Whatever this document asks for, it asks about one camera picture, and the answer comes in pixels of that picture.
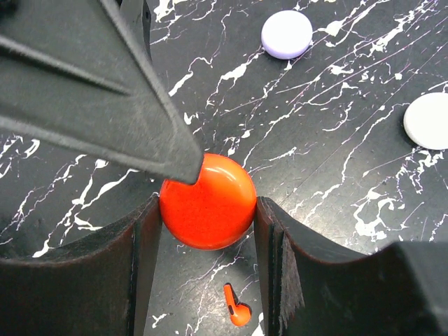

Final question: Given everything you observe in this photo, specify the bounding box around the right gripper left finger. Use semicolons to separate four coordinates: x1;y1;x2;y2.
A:
1;196;162;335

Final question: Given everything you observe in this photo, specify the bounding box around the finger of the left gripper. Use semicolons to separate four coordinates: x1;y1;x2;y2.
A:
117;0;153;65
1;1;204;184

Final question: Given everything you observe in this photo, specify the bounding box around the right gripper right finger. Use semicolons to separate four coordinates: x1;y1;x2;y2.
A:
254;197;447;335

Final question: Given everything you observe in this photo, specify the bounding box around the red earbud charging case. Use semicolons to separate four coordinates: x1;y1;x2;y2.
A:
160;153;257;250

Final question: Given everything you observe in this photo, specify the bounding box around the purple earbud charging case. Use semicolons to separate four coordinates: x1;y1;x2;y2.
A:
260;10;313;60

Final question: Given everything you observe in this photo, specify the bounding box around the white earbud charging case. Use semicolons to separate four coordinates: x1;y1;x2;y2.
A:
403;92;448;151

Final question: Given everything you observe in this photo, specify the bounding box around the red earbud left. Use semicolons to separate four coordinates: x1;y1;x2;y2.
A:
223;283;252;327

